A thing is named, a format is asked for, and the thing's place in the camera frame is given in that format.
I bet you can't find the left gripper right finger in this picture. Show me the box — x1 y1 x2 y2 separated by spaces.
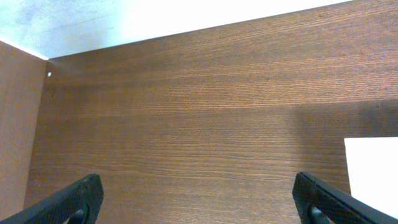
292 172 397 224

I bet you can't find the white plastic cutlery tray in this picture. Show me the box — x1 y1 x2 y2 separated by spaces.
344 137 398 218

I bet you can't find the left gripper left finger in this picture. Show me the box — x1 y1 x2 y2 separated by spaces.
1 174 104 224

